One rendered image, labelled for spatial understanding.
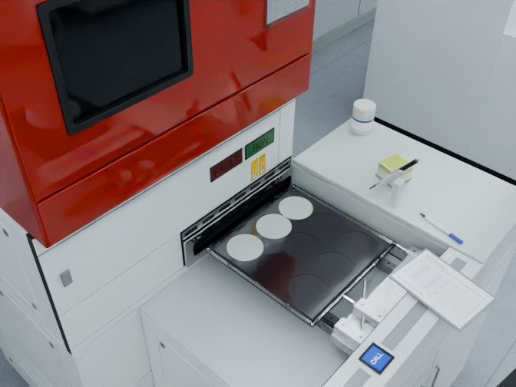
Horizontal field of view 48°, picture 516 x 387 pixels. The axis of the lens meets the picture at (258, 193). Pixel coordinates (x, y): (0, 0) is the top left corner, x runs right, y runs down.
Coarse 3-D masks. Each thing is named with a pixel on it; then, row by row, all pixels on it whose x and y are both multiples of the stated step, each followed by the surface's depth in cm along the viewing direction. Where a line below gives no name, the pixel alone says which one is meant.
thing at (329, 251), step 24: (288, 192) 174; (312, 216) 166; (336, 216) 166; (264, 240) 158; (288, 240) 158; (312, 240) 158; (336, 240) 158; (360, 240) 159; (384, 240) 159; (240, 264) 151; (264, 264) 152; (288, 264) 152; (312, 264) 152; (336, 264) 152; (360, 264) 152; (288, 288) 146; (312, 288) 146; (336, 288) 146; (312, 312) 140
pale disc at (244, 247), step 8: (232, 240) 158; (240, 240) 158; (248, 240) 158; (256, 240) 158; (232, 248) 156; (240, 248) 156; (248, 248) 156; (256, 248) 156; (232, 256) 154; (240, 256) 154; (248, 256) 154; (256, 256) 154
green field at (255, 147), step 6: (270, 132) 159; (264, 138) 158; (270, 138) 161; (252, 144) 155; (258, 144) 158; (264, 144) 160; (246, 150) 155; (252, 150) 157; (258, 150) 159; (246, 156) 156
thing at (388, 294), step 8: (400, 264) 155; (384, 280) 151; (392, 280) 151; (376, 288) 149; (384, 288) 149; (392, 288) 149; (400, 288) 149; (368, 296) 146; (376, 296) 146; (384, 296) 146; (392, 296) 147; (400, 296) 147; (376, 304) 145; (384, 304) 145; (392, 304) 145; (384, 312) 143; (352, 320) 141; (360, 320) 141; (360, 328) 139; (368, 328) 139; (336, 336) 137; (336, 344) 138; (344, 344) 136
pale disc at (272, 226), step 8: (264, 216) 165; (272, 216) 165; (280, 216) 165; (256, 224) 163; (264, 224) 163; (272, 224) 163; (280, 224) 163; (288, 224) 163; (264, 232) 161; (272, 232) 161; (280, 232) 161; (288, 232) 161
